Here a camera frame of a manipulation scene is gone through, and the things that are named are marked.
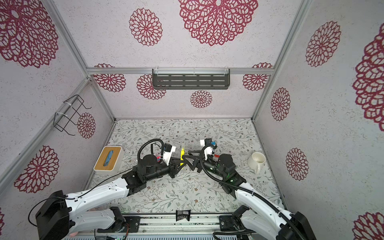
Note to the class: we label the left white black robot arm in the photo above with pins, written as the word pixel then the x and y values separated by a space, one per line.
pixel 62 215

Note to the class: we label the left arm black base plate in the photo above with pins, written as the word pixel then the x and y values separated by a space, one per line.
pixel 129 225

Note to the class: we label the white ceramic mug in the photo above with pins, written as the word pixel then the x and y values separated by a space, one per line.
pixel 256 161

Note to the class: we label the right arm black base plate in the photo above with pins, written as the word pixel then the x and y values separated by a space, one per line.
pixel 232 223

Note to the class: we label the black wire wall rack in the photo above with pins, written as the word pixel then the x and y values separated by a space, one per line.
pixel 64 118

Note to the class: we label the small black clip bracket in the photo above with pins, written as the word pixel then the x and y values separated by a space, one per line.
pixel 183 215

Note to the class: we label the wooden lid tissue box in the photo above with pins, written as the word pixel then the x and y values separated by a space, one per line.
pixel 109 160

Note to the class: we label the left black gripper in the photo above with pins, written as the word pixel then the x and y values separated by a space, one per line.
pixel 173 168

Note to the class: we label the dark grey wall shelf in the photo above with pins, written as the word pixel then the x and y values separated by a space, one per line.
pixel 191 79

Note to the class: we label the yellow highlighter pen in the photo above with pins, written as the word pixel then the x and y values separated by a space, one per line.
pixel 182 152

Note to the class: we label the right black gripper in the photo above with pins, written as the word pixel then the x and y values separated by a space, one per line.
pixel 204 161

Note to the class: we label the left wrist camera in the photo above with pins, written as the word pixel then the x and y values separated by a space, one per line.
pixel 167 154

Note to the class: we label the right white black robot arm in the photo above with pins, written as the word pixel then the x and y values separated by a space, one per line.
pixel 257 214

